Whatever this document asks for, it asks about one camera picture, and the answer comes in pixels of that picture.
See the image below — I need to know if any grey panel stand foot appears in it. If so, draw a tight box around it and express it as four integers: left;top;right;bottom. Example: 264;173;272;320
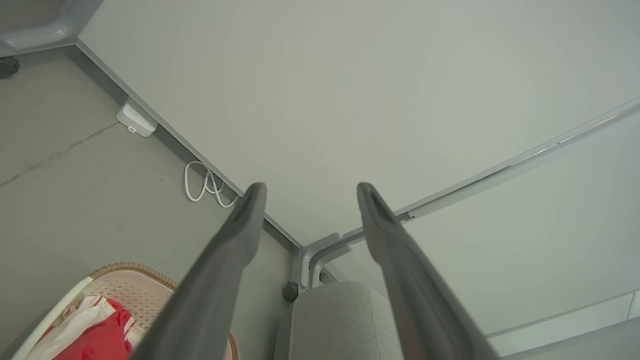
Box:
309;242;353;290
298;232;346;292
0;0;103;55

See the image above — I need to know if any red and white cloth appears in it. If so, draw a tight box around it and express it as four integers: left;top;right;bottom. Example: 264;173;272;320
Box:
25;295;146;360

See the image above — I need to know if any beige perforated laundry basket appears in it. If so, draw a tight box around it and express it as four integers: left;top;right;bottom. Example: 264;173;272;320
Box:
10;262;240;360

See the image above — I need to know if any white power strip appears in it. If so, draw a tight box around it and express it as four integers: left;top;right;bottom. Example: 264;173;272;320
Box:
116;97;158;138

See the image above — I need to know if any white partition panel grey frame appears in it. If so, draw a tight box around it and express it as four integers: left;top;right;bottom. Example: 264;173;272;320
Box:
320;97;640;360

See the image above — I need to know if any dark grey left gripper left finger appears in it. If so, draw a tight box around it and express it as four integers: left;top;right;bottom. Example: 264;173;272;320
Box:
131;182;268;360

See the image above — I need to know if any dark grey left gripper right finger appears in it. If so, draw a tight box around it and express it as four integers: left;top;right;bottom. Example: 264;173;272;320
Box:
356;182;501;360

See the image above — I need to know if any white looped cable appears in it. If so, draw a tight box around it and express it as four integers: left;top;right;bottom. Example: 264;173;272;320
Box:
183;160;241;209

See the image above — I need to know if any large white partition panel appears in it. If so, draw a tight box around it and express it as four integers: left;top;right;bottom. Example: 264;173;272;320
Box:
75;0;640;249

